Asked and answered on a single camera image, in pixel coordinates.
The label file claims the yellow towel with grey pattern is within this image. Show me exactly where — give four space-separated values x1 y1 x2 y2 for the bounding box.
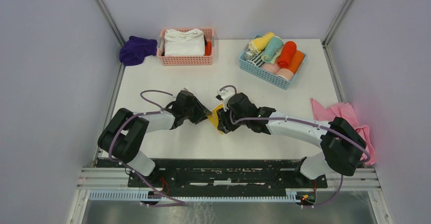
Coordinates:
207 103 224 135

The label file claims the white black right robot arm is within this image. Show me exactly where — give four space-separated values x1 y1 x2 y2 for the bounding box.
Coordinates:
216 89 369 187

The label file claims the folded white towel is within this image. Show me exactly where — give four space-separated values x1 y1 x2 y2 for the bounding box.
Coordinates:
164 28 205 56

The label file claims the orange and peach rolled towel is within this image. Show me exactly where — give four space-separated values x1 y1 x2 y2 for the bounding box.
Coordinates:
275 50 305 81

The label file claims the yellow rolled towel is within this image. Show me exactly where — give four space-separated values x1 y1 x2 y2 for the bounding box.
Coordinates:
248 32 275 54

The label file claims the crumpled pink cloth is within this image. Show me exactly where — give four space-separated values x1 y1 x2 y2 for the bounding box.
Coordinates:
310 98 376 166

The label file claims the red-orange rolled towel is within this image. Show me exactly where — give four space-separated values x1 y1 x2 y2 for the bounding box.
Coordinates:
276 41 297 69

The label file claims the white slotted cable duct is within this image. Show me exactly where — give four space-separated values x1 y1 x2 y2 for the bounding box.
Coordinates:
88 190 300 203

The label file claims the crumpled purple cloth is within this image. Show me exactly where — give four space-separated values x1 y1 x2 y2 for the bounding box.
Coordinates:
119 36 158 67

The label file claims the green white striped rolled towel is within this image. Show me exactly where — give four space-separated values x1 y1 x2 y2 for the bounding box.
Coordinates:
247 54 265 67

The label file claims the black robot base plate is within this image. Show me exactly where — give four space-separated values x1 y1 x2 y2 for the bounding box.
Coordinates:
146 158 328 197

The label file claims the teal rolled towel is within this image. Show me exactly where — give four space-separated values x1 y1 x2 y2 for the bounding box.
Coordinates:
261 36 284 63

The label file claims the orange towel in pink basket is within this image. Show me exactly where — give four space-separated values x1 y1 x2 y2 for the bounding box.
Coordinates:
205 41 212 56

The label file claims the grey white rolled towel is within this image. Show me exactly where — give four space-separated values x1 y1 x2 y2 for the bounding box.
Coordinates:
244 50 255 60

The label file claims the blue perforated plastic basket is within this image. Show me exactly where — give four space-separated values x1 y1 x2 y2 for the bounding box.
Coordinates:
239 35 307 90

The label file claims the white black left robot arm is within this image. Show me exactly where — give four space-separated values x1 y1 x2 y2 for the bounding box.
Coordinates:
98 89 211 187

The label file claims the pink perforated plastic basket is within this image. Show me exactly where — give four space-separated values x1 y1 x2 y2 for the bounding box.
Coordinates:
157 27 216 66

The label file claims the pink rolled towel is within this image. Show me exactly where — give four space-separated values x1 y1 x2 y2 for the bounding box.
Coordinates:
261 63 280 74

